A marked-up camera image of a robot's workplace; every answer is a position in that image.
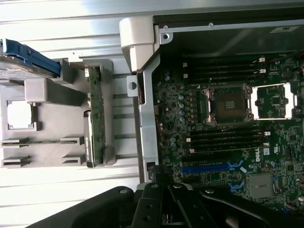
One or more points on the open black PC case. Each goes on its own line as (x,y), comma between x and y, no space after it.
(147,133)

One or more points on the hard disk with blue carrier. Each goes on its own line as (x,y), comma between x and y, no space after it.
(23,54)

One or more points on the silver chipset heat sink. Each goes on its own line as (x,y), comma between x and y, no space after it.
(260,185)

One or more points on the CPU socket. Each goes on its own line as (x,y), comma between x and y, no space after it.
(228,104)

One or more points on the black RAM slot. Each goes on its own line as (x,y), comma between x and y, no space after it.
(225,132)
(225,137)
(225,142)

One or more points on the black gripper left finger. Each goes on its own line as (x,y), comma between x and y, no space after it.
(147,209)

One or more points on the silver socket cover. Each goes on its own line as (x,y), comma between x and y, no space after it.
(273,99)

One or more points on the blue expansion slot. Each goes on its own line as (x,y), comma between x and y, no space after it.
(204,169)

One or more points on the grey plastic parts rack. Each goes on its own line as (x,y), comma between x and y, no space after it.
(59,114)

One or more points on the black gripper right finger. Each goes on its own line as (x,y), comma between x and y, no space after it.
(190,209)

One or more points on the green bare RAM stick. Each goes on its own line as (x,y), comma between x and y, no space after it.
(47,142)

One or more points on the green motherboard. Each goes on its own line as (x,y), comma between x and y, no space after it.
(166,118)

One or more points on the silver CPU chip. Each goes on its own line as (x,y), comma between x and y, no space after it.
(20,114)

